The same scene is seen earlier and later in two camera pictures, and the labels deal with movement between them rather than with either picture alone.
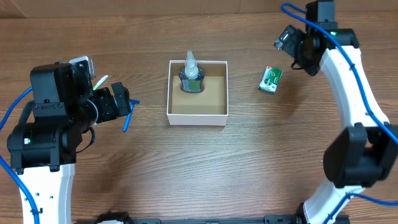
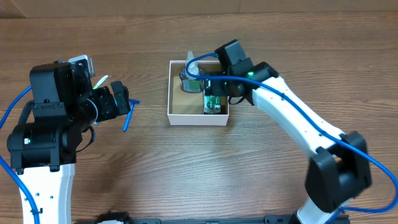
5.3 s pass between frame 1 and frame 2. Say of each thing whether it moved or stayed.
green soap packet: moved
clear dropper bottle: stayed
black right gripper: moved
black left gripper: stayed
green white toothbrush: stayed
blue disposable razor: stayed
